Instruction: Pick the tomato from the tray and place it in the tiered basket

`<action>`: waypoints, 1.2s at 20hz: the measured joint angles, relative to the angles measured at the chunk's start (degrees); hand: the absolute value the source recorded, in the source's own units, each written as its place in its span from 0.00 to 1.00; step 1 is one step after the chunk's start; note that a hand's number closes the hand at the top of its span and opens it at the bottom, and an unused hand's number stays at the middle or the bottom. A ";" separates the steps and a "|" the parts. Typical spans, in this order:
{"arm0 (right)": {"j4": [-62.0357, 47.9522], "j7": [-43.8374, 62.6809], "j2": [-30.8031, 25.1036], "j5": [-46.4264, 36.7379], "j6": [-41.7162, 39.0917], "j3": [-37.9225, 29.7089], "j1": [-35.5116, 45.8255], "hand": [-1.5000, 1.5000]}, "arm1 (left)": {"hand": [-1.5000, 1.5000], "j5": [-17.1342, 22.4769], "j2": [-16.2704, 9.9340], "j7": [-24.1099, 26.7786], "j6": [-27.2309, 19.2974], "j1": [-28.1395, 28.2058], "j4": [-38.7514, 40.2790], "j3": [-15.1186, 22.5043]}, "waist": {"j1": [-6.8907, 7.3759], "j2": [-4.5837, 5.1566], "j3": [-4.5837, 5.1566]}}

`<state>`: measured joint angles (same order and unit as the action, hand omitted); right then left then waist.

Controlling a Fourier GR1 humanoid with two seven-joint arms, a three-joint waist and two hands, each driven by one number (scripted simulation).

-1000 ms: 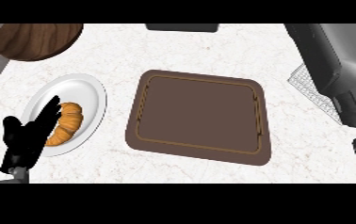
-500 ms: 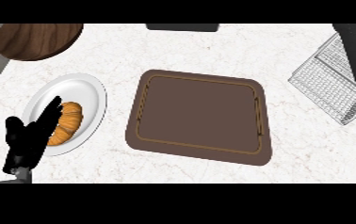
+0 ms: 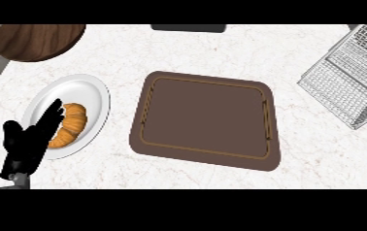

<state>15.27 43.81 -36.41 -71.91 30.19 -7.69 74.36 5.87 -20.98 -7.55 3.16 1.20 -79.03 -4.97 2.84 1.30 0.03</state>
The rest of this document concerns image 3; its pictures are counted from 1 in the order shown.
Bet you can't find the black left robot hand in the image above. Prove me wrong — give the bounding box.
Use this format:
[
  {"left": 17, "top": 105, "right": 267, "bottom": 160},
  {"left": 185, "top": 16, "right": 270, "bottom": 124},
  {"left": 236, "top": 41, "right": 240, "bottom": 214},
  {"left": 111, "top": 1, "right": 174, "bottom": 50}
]
[{"left": 0, "top": 98, "right": 67, "bottom": 182}]

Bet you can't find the round dark wooden board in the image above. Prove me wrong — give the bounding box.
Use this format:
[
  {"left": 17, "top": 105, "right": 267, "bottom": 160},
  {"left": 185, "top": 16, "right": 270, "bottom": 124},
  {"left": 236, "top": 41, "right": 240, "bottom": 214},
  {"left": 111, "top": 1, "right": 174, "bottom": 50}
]
[{"left": 0, "top": 24, "right": 88, "bottom": 63}]

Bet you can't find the golden croissant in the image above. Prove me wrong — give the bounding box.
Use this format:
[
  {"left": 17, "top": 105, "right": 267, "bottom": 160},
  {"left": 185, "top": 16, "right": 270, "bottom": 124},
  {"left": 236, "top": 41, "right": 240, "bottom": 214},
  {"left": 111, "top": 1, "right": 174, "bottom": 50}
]
[{"left": 48, "top": 102, "right": 89, "bottom": 149}]

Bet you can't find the white oval plate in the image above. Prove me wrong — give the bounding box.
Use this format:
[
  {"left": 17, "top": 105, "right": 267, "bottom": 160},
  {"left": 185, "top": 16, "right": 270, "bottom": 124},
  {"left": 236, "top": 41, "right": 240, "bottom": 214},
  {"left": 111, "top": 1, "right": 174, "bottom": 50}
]
[{"left": 21, "top": 73, "right": 113, "bottom": 161}]

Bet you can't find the white wire tiered basket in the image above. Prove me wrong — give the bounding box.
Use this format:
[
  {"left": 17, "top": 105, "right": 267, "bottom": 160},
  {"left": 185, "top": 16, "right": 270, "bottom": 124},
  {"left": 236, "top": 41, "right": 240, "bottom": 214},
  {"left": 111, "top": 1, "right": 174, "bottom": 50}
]
[{"left": 296, "top": 24, "right": 367, "bottom": 131}]

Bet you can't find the brown tray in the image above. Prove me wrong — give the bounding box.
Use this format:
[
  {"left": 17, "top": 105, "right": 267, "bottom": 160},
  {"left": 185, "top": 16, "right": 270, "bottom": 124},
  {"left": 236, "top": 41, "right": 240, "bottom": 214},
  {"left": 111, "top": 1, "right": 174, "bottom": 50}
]
[{"left": 128, "top": 70, "right": 283, "bottom": 172}]

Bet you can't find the dark grey flat object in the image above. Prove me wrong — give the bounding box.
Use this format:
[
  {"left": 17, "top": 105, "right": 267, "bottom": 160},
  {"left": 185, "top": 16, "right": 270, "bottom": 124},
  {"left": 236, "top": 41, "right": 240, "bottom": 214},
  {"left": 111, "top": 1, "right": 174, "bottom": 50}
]
[{"left": 151, "top": 24, "right": 227, "bottom": 34}]

